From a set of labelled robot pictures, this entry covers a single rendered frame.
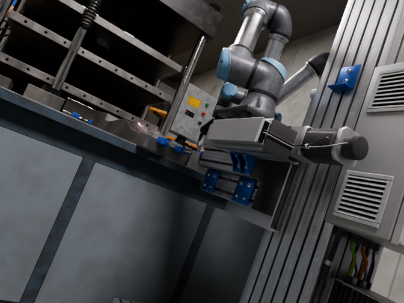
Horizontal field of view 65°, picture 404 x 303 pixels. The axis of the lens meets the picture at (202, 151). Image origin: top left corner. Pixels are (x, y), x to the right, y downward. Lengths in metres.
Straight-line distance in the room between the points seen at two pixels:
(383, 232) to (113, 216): 1.03
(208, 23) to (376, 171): 1.87
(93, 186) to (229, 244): 0.78
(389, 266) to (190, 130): 1.90
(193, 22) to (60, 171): 1.52
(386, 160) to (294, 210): 0.34
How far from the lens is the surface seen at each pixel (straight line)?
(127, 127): 1.47
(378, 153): 0.91
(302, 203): 1.06
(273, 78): 1.21
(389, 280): 3.03
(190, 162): 1.54
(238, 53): 1.24
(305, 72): 1.73
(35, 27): 2.25
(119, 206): 1.44
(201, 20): 2.48
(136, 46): 2.38
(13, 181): 1.37
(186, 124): 2.49
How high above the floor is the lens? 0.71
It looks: 7 degrees up
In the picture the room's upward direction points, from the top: 21 degrees clockwise
